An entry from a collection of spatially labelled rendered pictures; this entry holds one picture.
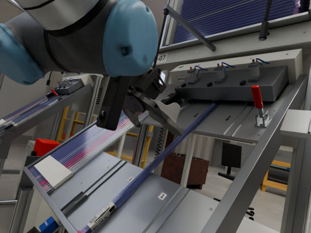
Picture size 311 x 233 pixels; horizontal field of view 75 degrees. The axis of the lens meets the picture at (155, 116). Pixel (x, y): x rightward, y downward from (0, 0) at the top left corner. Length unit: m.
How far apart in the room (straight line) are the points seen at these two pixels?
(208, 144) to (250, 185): 9.62
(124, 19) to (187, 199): 0.33
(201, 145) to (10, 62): 9.91
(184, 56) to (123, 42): 0.82
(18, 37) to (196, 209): 0.37
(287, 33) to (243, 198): 0.57
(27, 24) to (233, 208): 0.39
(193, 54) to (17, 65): 0.79
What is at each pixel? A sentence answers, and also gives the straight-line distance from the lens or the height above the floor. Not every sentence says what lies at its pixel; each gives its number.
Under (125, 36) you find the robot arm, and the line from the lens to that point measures 0.19.
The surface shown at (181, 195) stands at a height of 0.84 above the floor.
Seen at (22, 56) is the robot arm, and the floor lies 1.00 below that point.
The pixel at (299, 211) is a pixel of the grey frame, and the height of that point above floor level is 0.82.
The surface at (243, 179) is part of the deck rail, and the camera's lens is 0.41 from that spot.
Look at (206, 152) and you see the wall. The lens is 10.05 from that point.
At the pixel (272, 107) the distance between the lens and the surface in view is 0.63.
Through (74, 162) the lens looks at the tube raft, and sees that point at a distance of 0.70.
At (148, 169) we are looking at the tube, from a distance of 0.49.
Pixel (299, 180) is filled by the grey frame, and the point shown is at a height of 0.90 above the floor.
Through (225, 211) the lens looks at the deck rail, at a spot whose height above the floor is 0.85.
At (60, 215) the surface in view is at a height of 0.73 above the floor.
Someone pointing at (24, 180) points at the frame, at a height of 0.67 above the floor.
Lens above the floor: 0.94
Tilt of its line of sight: 5 degrees up
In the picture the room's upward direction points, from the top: 12 degrees clockwise
